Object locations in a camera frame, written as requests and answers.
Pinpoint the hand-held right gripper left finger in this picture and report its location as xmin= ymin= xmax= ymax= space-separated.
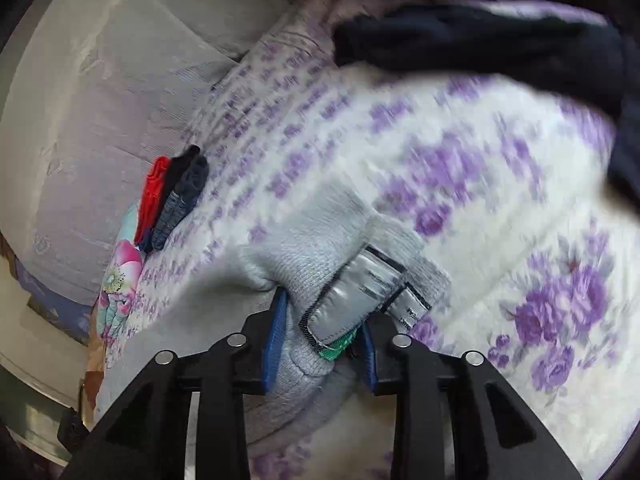
xmin=60 ymin=290 xmax=289 ymax=480

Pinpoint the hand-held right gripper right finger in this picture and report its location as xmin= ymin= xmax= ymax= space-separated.
xmin=362 ymin=320 xmax=583 ymax=480

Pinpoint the grey knitted sweater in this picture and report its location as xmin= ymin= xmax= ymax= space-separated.
xmin=95 ymin=192 xmax=451 ymax=456

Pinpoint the blue storage bag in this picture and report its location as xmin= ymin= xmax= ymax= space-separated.
xmin=12 ymin=255 xmax=93 ymax=346

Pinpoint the colourful floral folded quilt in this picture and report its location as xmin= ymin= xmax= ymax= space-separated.
xmin=97 ymin=202 xmax=146 ymax=341

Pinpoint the red folded cloth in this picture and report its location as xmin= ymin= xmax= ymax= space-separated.
xmin=134 ymin=156 xmax=172 ymax=246

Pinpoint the dark navy cloth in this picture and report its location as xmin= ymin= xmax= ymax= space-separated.
xmin=332 ymin=2 xmax=640 ymax=206

